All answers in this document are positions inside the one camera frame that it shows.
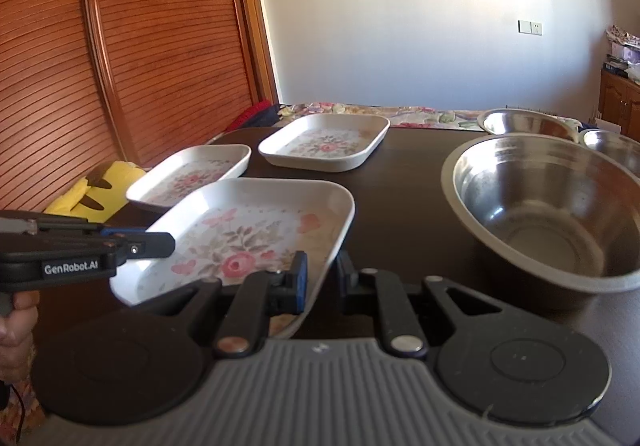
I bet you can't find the red folded blanket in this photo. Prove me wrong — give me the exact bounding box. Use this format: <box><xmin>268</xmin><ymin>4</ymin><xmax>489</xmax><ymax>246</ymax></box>
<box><xmin>224</xmin><ymin>100</ymin><xmax>280</xmax><ymax>134</ymax></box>

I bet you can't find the large steel bowl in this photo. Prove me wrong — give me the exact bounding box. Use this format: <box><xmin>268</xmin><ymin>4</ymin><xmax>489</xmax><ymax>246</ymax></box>
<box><xmin>440</xmin><ymin>134</ymin><xmax>639</xmax><ymax>295</ymax></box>

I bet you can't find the floral bed blanket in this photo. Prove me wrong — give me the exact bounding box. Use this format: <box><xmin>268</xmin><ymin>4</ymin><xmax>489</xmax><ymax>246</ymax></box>
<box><xmin>274</xmin><ymin>102</ymin><xmax>483</xmax><ymax>132</ymax></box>

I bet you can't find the wooden side cabinet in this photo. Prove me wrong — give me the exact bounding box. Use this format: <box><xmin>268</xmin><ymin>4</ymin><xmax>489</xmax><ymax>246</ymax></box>
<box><xmin>599</xmin><ymin>70</ymin><xmax>640</xmax><ymax>141</ymax></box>

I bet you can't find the yellow black plush toy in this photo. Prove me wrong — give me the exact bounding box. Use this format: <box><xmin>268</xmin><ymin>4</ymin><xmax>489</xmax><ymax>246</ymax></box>
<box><xmin>44</xmin><ymin>161</ymin><xmax>146</xmax><ymax>223</ymax></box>

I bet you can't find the right small steel bowl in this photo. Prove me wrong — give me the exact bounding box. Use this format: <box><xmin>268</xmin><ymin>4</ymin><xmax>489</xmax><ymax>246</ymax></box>
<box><xmin>579</xmin><ymin>128</ymin><xmax>640</xmax><ymax>177</ymax></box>

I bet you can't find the person's left hand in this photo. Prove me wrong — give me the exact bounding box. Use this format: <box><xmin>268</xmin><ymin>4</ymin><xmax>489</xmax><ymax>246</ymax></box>
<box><xmin>0</xmin><ymin>291</ymin><xmax>40</xmax><ymax>383</ymax></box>

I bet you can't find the clutter pile on cabinet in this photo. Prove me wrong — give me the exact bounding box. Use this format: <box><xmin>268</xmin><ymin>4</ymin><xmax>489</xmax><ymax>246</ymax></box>
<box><xmin>605</xmin><ymin>25</ymin><xmax>639</xmax><ymax>83</ymax></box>

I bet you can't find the floral white tray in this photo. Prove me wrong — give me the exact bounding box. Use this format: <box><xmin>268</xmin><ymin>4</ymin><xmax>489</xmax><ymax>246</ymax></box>
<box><xmin>258</xmin><ymin>114</ymin><xmax>390</xmax><ymax>173</ymax></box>
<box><xmin>126</xmin><ymin>145</ymin><xmax>252</xmax><ymax>213</ymax></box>
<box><xmin>110</xmin><ymin>178</ymin><xmax>356</xmax><ymax>308</ymax></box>

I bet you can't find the wooden louvered wardrobe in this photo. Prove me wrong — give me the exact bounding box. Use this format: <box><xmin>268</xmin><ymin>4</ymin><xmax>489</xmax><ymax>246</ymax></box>
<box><xmin>1</xmin><ymin>0</ymin><xmax>278</xmax><ymax>211</ymax></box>

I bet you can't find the far steel bowl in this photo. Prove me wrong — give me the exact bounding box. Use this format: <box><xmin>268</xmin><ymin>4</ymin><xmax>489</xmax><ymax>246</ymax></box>
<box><xmin>477</xmin><ymin>108</ymin><xmax>578</xmax><ymax>143</ymax></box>

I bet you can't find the white wall switch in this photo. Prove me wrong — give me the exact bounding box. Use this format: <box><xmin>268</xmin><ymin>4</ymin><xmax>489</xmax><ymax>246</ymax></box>
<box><xmin>518</xmin><ymin>20</ymin><xmax>542</xmax><ymax>36</ymax></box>

